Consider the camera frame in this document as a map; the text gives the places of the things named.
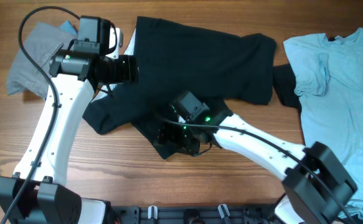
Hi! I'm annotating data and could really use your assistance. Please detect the black shorts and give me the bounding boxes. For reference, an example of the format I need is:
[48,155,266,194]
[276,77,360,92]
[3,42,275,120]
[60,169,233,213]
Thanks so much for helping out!
[83,16,301,142]

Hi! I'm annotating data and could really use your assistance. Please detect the folded grey trousers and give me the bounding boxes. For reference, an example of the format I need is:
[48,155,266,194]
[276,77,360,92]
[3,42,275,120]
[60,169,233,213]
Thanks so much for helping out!
[6,21,78,100]

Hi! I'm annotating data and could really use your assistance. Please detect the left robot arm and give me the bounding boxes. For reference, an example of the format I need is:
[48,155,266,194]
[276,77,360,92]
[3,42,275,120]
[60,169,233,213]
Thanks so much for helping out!
[0,16,138,223]

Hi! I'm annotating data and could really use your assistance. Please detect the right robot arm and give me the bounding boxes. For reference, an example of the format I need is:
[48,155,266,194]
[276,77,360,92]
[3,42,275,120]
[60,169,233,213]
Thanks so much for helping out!
[155,91,357,223]

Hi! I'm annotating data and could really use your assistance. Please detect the folded blue garment under trousers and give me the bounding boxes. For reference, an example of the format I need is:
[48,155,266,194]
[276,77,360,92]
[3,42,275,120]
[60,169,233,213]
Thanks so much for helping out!
[59,21,77,35]

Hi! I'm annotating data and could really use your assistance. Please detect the light blue t-shirt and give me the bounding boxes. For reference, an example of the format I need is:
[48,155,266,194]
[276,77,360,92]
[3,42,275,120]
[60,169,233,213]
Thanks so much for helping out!
[283,28,363,220]

